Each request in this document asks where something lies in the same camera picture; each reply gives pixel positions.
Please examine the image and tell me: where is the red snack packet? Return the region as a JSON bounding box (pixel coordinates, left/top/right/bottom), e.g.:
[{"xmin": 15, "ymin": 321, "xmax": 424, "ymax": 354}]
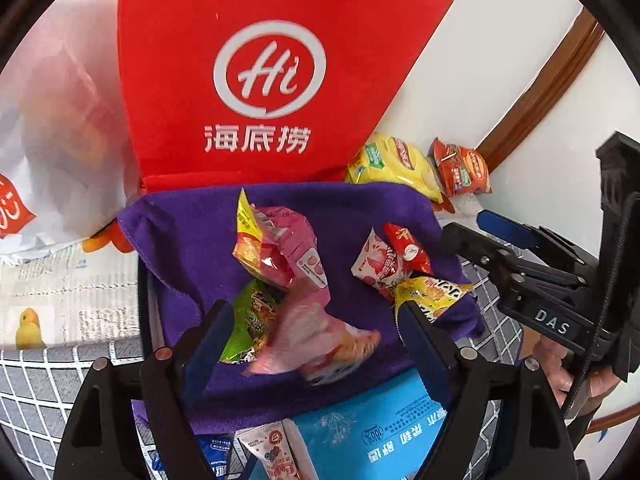
[{"xmin": 383, "ymin": 223, "xmax": 433, "ymax": 275}]

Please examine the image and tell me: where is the white red candy packet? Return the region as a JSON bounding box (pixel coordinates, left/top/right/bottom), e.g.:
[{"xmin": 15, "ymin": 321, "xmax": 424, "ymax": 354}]
[{"xmin": 350, "ymin": 230, "xmax": 410, "ymax": 304}]

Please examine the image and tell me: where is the white pink snack packet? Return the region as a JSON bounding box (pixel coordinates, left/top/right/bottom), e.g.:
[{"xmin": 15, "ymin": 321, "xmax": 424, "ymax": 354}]
[{"xmin": 247, "ymin": 281, "xmax": 381, "ymax": 386}]

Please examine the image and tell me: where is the pink yellow snack packet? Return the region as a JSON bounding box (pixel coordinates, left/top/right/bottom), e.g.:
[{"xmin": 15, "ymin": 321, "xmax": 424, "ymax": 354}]
[{"xmin": 232, "ymin": 190, "xmax": 331, "ymax": 307}]

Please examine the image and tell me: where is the green snack packet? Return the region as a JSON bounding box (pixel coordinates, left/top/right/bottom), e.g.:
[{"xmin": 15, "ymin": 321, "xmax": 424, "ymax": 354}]
[{"xmin": 219, "ymin": 280, "xmax": 278, "ymax": 364}]

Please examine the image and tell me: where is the blue cookie packet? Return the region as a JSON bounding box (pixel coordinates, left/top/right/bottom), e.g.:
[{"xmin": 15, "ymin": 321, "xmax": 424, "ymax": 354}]
[{"xmin": 196, "ymin": 434, "xmax": 232, "ymax": 479}]

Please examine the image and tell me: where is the light pink snack packet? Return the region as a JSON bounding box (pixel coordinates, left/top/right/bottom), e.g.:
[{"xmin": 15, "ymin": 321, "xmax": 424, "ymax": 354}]
[{"xmin": 238, "ymin": 422, "xmax": 300, "ymax": 480}]

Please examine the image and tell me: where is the person right hand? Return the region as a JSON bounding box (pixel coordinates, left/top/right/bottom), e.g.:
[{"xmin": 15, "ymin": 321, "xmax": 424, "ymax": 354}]
[{"xmin": 532, "ymin": 336, "xmax": 620, "ymax": 405}]

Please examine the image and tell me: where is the orange chips bag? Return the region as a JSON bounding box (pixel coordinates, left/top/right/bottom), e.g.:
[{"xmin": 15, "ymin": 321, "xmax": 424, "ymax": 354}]
[{"xmin": 431, "ymin": 138, "xmax": 492, "ymax": 197}]

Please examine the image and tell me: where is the grey checked blanket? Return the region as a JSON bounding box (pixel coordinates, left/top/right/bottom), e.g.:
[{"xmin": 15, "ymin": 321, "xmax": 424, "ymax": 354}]
[{"xmin": 1, "ymin": 260, "xmax": 523, "ymax": 479}]

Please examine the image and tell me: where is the yellow chips bag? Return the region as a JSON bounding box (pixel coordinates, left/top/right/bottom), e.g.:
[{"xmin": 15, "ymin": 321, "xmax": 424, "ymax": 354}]
[{"xmin": 345, "ymin": 133, "xmax": 444, "ymax": 204}]

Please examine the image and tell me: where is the blue tissue pack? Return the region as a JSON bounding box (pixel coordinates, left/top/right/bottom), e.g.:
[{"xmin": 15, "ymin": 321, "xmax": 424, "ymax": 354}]
[{"xmin": 283, "ymin": 370, "xmax": 447, "ymax": 479}]

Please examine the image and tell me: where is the white fruit print cloth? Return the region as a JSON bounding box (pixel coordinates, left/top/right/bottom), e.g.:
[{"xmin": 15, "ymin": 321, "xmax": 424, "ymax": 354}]
[{"xmin": 1, "ymin": 221, "xmax": 139, "ymax": 350}]

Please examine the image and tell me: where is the purple towel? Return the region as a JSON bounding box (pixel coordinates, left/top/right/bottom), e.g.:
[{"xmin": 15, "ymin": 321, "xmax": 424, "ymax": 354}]
[{"xmin": 117, "ymin": 182, "xmax": 466, "ymax": 434}]

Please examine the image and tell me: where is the white Miniso plastic bag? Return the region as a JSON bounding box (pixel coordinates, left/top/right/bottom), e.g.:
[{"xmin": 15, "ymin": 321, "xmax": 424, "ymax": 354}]
[{"xmin": 1, "ymin": 0, "xmax": 140, "ymax": 264}]

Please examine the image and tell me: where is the red paper shopping bag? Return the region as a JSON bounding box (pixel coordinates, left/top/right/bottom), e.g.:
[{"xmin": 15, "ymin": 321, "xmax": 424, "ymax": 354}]
[{"xmin": 117, "ymin": 0, "xmax": 452, "ymax": 192}]

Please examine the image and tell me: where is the brown door frame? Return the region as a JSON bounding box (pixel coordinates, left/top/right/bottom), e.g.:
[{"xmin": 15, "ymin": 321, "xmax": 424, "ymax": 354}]
[{"xmin": 477, "ymin": 8, "xmax": 604, "ymax": 171}]

